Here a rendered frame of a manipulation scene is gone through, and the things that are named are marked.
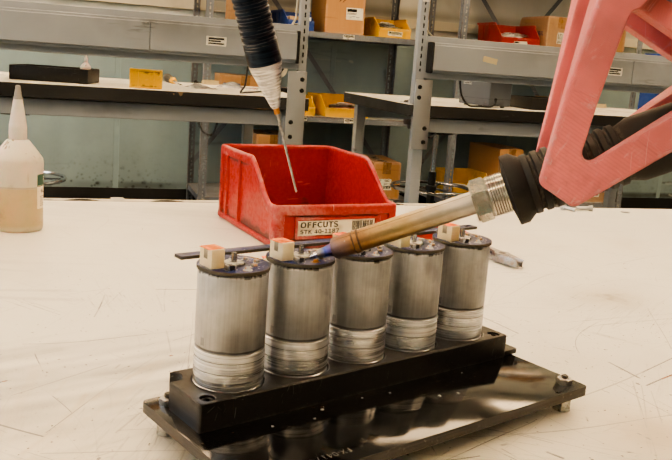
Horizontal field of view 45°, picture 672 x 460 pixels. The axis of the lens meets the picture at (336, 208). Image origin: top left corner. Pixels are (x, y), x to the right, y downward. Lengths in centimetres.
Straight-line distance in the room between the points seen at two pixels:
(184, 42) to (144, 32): 12
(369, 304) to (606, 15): 13
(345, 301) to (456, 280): 6
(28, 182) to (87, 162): 410
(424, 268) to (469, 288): 3
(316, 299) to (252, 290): 3
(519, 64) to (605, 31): 267
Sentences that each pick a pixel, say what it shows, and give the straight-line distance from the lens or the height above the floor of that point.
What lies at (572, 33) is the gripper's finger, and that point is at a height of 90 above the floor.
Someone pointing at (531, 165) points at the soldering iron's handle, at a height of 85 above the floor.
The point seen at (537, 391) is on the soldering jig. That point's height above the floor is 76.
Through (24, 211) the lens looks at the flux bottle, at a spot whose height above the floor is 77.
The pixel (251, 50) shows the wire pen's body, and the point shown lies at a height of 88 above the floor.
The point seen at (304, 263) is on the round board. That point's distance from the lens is 29.
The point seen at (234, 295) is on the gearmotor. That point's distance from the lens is 27.
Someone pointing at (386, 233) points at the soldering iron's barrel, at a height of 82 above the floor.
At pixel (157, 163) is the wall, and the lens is 472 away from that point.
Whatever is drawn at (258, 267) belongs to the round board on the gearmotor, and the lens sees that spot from 28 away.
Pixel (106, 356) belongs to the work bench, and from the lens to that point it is 37.
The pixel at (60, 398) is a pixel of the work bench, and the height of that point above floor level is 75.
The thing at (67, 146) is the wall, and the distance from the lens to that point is 469.
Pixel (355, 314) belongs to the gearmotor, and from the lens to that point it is 31.
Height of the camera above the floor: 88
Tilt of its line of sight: 10 degrees down
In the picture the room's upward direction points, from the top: 4 degrees clockwise
